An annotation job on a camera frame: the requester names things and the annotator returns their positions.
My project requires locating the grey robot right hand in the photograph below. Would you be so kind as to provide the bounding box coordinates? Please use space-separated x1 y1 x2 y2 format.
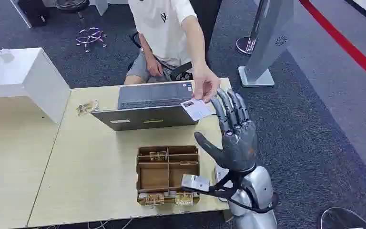
194 88 259 173

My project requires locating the person's left hand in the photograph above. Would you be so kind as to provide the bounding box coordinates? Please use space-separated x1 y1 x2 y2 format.
192 64 221 104

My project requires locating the person's right hand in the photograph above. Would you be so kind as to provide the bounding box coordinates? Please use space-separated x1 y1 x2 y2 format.
146 55 164 78

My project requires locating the white card with photo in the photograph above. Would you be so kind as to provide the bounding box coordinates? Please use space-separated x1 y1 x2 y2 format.
180 98 213 122

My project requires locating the black chair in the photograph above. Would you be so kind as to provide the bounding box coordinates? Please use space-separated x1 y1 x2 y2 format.
126 31 193 82

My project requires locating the white power strip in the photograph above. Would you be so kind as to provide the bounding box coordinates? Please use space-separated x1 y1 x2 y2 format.
214 164 234 203

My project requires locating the person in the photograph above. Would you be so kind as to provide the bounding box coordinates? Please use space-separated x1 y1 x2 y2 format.
123 0 221 104

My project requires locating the grey laptop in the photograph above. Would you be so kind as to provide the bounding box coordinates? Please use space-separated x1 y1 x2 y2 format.
91 81 199 132

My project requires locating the chrome stanchion base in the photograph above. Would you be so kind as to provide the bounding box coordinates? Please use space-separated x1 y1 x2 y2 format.
236 36 258 57

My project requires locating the chrome chair base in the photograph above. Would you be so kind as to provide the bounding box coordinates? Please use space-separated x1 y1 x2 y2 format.
76 27 108 53

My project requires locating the wooden card box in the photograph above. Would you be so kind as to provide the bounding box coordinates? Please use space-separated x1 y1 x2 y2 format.
136 145 201 206

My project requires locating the black round stool seat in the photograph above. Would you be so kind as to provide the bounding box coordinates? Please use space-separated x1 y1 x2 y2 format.
54 0 91 13

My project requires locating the round dark stool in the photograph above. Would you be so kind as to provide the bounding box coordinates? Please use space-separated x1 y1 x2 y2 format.
320 207 366 229

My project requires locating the black case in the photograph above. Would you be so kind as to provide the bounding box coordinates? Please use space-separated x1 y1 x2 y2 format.
17 0 50 28

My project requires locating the white cabinet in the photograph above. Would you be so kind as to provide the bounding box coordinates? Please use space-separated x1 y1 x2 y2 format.
0 47 71 125

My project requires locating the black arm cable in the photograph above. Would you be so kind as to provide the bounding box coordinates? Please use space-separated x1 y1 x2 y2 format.
182 170 280 214

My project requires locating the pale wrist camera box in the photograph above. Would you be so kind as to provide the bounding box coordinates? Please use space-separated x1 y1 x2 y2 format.
181 174 211 193

